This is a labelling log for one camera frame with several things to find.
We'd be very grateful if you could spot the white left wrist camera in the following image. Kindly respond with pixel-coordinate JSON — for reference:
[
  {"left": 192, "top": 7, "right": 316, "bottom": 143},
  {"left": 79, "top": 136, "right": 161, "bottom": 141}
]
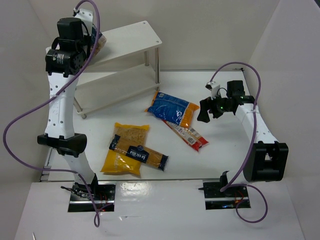
[{"left": 73, "top": 8, "right": 94, "bottom": 34}]

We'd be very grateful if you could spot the fusilli bag with dark label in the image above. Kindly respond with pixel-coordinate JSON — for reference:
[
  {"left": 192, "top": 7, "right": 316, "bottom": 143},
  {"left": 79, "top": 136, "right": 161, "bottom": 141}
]
[{"left": 90, "top": 24, "right": 107, "bottom": 57}]

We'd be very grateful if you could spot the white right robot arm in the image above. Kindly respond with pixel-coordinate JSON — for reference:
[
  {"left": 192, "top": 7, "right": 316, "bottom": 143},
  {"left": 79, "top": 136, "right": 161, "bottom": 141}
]
[{"left": 197, "top": 80, "right": 289, "bottom": 192}]

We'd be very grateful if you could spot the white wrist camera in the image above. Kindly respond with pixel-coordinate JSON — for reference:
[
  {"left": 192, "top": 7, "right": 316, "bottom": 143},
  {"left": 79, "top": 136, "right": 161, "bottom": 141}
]
[
  {"left": 73, "top": 8, "right": 94, "bottom": 34},
  {"left": 205, "top": 81, "right": 221, "bottom": 99}
]

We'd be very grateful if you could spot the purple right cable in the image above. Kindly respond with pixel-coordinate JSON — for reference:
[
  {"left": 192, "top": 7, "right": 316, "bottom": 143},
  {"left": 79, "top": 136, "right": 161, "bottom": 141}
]
[{"left": 209, "top": 61, "right": 268, "bottom": 223}]

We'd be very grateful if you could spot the purple cable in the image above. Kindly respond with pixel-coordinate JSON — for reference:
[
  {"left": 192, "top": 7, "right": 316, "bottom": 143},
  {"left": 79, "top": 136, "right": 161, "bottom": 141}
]
[
  {"left": 2, "top": 0, "right": 101, "bottom": 228},
  {"left": 209, "top": 61, "right": 268, "bottom": 223}
]

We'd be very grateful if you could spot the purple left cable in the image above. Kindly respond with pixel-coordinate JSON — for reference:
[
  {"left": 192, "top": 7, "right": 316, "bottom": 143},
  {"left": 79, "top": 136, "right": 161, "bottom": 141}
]
[{"left": 2, "top": 0, "right": 101, "bottom": 228}]

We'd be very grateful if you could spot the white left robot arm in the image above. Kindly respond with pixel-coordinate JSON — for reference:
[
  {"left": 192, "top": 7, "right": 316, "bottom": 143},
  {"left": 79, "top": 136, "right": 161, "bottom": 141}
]
[{"left": 37, "top": 17, "right": 98, "bottom": 196}]

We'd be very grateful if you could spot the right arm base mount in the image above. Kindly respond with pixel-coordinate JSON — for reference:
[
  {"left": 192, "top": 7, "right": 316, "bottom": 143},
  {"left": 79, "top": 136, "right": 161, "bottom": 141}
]
[{"left": 198, "top": 180, "right": 251, "bottom": 210}]

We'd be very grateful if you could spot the spaghetti bag with navy ends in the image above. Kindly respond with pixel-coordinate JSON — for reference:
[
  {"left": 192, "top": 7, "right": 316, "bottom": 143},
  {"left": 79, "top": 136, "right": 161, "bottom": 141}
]
[{"left": 109, "top": 134, "right": 169, "bottom": 171}]

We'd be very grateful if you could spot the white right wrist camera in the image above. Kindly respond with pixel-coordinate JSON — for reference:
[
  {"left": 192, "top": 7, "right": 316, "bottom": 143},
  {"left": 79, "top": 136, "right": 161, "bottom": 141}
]
[{"left": 205, "top": 81, "right": 221, "bottom": 99}]

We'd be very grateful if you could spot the red spaghetti packet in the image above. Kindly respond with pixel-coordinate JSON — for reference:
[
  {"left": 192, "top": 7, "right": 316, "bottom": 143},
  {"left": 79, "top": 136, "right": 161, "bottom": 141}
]
[{"left": 163, "top": 120, "right": 209, "bottom": 152}]

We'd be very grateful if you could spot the yellow fusilli pasta bag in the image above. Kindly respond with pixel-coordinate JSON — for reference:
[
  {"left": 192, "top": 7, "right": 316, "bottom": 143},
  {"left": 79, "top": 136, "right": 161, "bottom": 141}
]
[{"left": 100, "top": 122, "right": 150, "bottom": 177}]

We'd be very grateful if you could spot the white two-tier shelf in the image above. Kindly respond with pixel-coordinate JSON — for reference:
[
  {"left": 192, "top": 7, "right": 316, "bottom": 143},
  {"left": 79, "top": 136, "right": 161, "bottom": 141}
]
[{"left": 45, "top": 21, "right": 163, "bottom": 119}]

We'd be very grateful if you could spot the blue and orange pasta bag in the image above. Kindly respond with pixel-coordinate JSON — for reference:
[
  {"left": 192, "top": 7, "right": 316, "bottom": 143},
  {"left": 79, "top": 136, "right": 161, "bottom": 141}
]
[{"left": 144, "top": 91, "right": 200, "bottom": 128}]

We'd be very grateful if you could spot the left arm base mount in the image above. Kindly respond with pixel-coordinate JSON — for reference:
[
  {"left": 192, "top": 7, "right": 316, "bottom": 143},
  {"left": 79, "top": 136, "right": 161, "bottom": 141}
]
[{"left": 67, "top": 181, "right": 116, "bottom": 213}]

